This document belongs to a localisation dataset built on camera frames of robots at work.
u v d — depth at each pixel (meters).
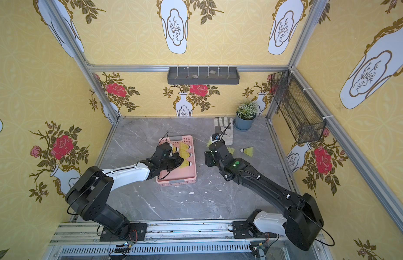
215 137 0.70
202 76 0.92
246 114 1.02
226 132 1.13
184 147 1.00
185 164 0.92
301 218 0.40
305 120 0.83
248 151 1.01
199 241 0.72
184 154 0.98
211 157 0.72
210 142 1.05
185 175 0.92
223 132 1.13
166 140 1.03
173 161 0.80
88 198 0.45
